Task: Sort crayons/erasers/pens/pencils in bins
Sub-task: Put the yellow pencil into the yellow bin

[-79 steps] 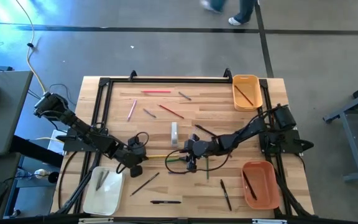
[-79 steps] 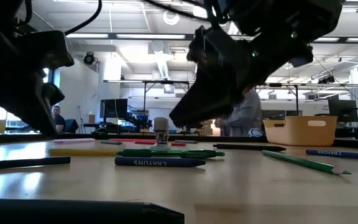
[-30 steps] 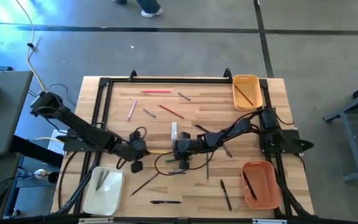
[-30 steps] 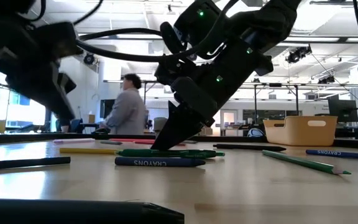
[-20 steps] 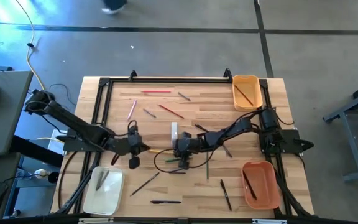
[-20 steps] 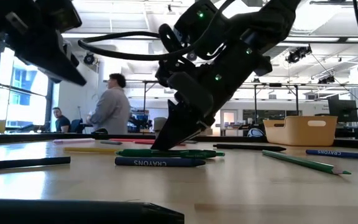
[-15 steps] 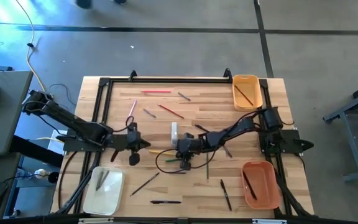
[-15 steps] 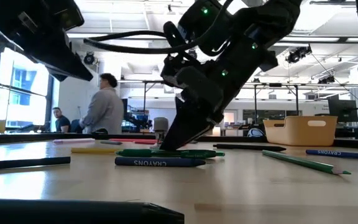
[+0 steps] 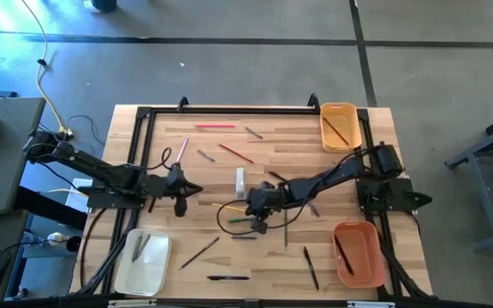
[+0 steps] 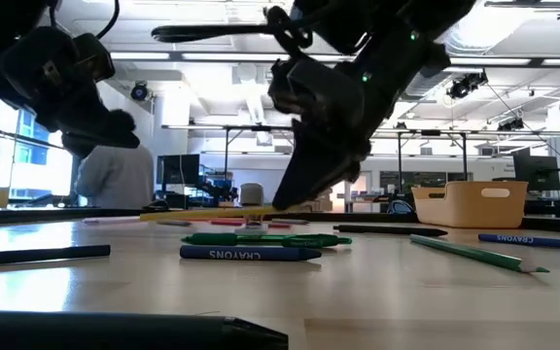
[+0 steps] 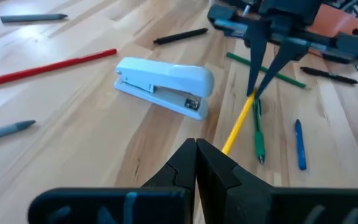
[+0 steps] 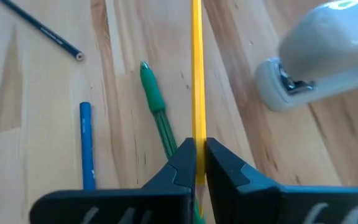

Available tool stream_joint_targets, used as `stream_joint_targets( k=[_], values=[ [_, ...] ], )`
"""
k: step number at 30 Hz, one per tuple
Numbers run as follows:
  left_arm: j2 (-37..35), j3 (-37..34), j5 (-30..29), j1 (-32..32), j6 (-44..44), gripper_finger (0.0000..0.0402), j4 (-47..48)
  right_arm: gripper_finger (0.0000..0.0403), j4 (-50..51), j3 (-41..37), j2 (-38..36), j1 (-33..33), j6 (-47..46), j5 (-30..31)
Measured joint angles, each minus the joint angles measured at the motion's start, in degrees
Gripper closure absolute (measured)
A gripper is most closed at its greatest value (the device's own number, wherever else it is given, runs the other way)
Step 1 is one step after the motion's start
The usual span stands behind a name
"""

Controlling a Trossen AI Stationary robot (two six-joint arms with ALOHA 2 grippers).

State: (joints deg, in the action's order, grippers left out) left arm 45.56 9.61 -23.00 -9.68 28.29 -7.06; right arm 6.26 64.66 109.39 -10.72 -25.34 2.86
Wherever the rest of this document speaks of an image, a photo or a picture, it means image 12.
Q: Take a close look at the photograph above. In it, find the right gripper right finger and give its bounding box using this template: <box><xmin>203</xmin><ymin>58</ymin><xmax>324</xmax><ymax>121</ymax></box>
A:
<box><xmin>206</xmin><ymin>137</ymin><xmax>358</xmax><ymax>224</ymax></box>

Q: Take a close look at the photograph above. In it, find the blue crayon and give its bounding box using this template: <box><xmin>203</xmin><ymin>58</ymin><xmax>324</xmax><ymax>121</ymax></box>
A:
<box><xmin>79</xmin><ymin>101</ymin><xmax>96</xmax><ymax>190</ymax></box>

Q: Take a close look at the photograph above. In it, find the dark blue pencil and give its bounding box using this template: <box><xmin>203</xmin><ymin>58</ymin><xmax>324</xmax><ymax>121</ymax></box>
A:
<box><xmin>0</xmin><ymin>0</ymin><xmax>85</xmax><ymax>62</ymax></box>

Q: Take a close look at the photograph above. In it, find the yellow pencil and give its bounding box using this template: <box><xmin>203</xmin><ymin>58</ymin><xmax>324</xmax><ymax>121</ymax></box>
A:
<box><xmin>190</xmin><ymin>0</ymin><xmax>208</xmax><ymax>218</ymax></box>

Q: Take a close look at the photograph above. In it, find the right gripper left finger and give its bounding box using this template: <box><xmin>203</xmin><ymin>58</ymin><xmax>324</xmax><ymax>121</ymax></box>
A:
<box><xmin>29</xmin><ymin>137</ymin><xmax>198</xmax><ymax>224</ymax></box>

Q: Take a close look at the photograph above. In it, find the green pen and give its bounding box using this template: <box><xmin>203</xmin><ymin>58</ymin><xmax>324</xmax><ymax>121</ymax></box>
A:
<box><xmin>139</xmin><ymin>60</ymin><xmax>206</xmax><ymax>224</ymax></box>

